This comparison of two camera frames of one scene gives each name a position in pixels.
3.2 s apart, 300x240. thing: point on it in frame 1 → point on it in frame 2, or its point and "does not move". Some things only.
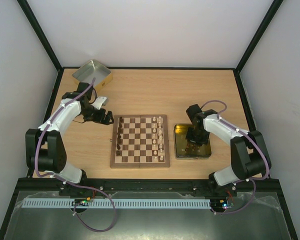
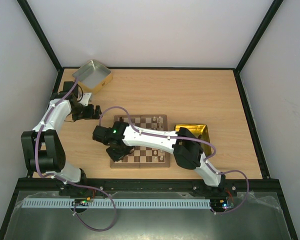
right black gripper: x=195 y=141 → x=115 y=153
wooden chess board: x=140 y=141 does not move
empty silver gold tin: x=91 y=69 does not move
